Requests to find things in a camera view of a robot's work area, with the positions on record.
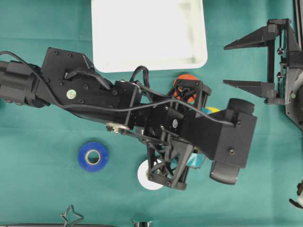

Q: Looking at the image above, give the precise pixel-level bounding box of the red tape roll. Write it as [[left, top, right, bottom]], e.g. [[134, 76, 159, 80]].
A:
[[173, 74, 199, 104]]

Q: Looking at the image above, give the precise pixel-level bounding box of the white tape roll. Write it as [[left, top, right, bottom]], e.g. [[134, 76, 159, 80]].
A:
[[137, 159, 163, 191]]

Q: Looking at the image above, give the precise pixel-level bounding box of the white plastic case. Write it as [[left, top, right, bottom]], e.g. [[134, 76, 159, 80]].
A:
[[91, 0, 208, 73]]

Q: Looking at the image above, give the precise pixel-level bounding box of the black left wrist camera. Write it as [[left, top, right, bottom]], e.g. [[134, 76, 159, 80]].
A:
[[180, 98, 257, 184]]

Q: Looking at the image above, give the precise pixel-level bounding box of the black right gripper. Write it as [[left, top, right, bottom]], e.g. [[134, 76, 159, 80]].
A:
[[223, 19, 303, 105]]

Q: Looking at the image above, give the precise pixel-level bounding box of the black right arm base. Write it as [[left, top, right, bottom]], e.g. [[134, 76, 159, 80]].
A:
[[285, 68, 303, 130]]

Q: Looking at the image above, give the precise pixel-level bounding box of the green tape roll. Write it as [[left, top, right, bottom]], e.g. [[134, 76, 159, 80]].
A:
[[187, 148, 205, 169]]

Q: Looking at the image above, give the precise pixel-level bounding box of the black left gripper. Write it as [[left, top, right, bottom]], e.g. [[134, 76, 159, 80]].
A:
[[127, 79, 211, 190]]

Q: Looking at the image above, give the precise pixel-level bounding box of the black star-shaped cable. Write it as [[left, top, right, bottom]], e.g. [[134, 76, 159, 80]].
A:
[[61, 204, 85, 225]]

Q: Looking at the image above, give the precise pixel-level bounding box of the blue tape roll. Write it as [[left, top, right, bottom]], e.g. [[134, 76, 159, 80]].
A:
[[78, 142, 109, 172]]

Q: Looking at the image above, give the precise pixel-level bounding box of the yellow tape roll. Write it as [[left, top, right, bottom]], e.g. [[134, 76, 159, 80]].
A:
[[202, 107, 220, 114]]

